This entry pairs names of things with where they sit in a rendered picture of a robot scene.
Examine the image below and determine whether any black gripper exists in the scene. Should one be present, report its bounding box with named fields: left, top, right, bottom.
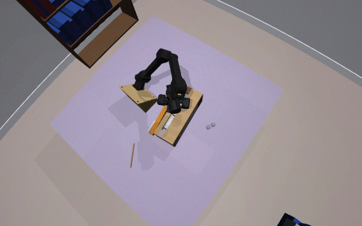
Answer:
left=157, top=94, right=190, bottom=109

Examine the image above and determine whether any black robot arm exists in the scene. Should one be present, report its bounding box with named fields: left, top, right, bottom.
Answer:
left=132, top=48, right=187, bottom=114

